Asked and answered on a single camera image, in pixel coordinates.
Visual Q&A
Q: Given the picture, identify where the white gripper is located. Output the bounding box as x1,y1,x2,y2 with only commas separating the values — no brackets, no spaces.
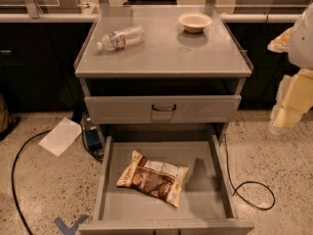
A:
267,27,313,135

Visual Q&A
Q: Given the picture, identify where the brown chip bag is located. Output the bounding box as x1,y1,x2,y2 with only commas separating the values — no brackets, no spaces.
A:
116,150,189,208

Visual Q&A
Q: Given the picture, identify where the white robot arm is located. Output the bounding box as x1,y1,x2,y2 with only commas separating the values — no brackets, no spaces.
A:
268,4,313,135

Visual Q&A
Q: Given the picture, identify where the grey cabinet with counter top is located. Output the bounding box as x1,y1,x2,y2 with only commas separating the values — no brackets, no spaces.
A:
75,6,252,140

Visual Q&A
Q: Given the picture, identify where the closed grey top drawer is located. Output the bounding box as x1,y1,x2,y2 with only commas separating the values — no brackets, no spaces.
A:
85,95,241,124

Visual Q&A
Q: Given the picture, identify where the open grey middle drawer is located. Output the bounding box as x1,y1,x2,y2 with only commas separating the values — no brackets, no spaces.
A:
79,135,254,235

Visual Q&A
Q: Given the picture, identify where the white paper bowl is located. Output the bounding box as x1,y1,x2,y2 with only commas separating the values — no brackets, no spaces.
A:
178,13,212,33

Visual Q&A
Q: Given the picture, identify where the clear plastic water bottle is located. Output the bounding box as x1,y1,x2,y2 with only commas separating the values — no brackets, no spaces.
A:
96,24,146,52

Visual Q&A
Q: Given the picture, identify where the blue box on floor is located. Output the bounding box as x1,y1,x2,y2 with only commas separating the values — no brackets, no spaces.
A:
85,129,102,151

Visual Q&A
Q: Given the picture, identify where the white paper sheet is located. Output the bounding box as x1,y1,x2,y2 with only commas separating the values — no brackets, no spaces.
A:
39,117,81,157

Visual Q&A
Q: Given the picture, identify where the blue tape mark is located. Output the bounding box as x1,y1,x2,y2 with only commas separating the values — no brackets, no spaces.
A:
53,213,90,235

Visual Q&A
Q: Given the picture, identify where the black cable on right floor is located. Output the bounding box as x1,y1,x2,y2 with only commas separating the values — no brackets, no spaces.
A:
223,132,277,212

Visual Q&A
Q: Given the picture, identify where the black cable on floor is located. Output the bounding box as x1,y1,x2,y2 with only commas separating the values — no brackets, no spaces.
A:
223,132,277,212
11,129,53,235

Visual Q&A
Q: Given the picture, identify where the black cable on left floor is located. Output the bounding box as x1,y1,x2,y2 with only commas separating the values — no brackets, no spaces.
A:
11,129,53,235

